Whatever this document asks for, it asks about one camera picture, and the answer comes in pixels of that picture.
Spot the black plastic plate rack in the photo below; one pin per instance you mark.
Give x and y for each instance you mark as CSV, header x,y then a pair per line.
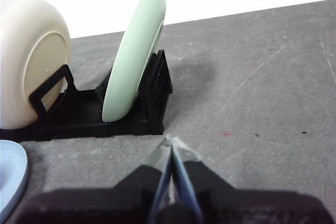
x,y
78,121

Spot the pale green plate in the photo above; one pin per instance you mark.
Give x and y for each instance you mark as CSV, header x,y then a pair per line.
x,y
131,58

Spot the blue plate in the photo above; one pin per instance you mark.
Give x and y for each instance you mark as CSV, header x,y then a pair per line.
x,y
13,171

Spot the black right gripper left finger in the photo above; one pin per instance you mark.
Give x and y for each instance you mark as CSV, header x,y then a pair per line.
x,y
149,176

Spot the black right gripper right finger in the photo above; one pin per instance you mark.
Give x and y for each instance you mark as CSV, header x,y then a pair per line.
x,y
194,176

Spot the cream white plate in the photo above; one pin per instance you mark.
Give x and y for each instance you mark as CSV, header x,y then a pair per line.
x,y
23,37

